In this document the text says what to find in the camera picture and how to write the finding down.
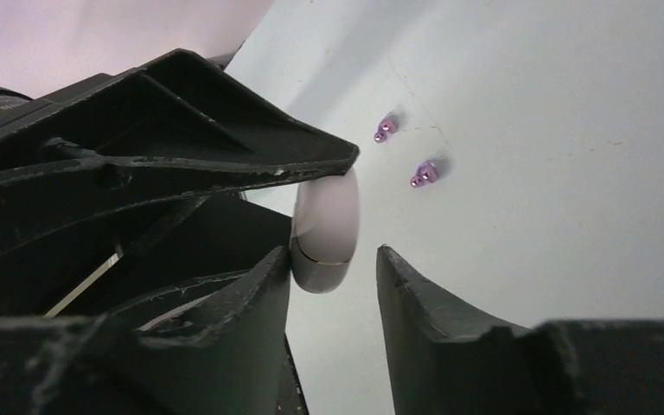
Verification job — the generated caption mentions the white earbud charging case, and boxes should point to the white earbud charging case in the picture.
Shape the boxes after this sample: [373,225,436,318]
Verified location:
[290,169,361,294]

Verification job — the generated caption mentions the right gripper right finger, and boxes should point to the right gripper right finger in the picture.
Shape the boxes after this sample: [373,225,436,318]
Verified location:
[376,246,664,414]

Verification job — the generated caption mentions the purple earbud right one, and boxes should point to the purple earbud right one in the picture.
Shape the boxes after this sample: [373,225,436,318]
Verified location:
[410,161,439,188]

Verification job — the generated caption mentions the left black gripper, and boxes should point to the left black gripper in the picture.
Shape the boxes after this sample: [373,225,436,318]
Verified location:
[0,49,359,229]

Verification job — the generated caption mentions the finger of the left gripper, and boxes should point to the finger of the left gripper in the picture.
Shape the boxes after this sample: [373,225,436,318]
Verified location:
[0,195,291,316]

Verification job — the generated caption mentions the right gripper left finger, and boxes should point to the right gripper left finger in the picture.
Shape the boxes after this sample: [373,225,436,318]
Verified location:
[0,246,308,414]

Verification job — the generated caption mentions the purple earbud one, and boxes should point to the purple earbud one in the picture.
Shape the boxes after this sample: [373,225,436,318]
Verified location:
[410,161,439,188]
[373,115,399,144]

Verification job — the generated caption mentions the purple earbud left one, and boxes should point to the purple earbud left one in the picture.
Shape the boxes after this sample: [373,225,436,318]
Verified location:
[373,115,399,144]

